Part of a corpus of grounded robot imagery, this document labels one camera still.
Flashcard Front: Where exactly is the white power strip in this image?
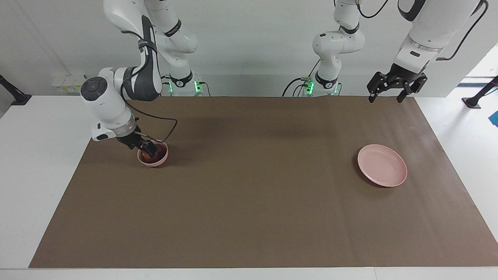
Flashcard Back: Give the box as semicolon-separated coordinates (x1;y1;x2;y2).
51;75;88;94

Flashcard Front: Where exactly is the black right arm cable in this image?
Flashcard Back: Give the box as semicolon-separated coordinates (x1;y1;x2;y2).
120;27;178;142

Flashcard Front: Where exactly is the brown table mat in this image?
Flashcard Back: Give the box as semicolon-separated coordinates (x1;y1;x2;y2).
29;96;498;268

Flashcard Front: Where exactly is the pink bowl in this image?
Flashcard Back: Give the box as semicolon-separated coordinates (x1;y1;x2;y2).
137;141;168;168

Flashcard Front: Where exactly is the pink plate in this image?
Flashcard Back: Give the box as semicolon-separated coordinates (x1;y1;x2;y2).
357;144;408;187

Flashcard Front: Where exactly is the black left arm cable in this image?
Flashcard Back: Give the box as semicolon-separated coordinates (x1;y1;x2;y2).
356;0;489;61

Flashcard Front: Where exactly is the black stand with foot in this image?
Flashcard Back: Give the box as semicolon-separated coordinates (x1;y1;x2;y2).
462;75;498;109
0;74;32;106

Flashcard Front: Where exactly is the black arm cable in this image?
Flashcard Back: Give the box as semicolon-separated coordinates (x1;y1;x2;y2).
356;0;489;61
120;27;178;142

